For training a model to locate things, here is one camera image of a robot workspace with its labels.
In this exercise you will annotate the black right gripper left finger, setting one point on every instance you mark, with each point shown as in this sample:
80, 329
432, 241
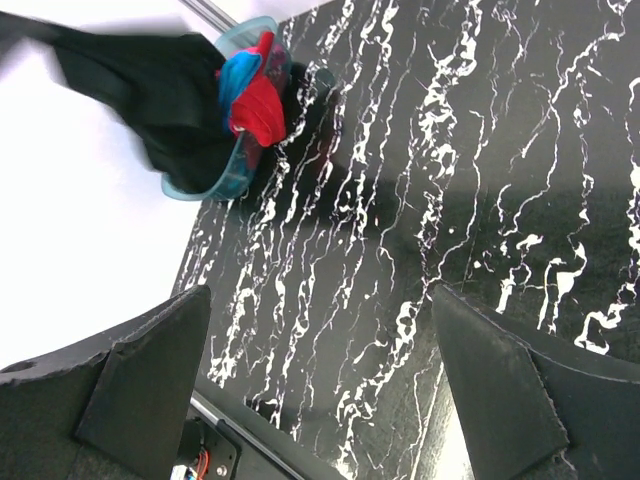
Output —
111, 406

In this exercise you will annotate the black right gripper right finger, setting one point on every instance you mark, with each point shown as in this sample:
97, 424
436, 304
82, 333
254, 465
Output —
532, 406

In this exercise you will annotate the black t shirt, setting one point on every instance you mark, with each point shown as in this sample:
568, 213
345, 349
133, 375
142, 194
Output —
162, 85

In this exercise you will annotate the teal plastic laundry basket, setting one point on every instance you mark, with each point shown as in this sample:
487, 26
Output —
235, 170

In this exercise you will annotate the red t shirt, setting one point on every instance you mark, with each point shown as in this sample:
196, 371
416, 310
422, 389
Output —
258, 110

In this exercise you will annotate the bright blue t shirt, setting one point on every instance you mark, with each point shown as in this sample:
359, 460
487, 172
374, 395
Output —
235, 76

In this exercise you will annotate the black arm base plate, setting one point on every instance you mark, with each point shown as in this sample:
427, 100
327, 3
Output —
224, 439

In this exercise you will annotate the aluminium frame post left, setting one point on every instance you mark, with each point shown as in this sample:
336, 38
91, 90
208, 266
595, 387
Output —
211, 14

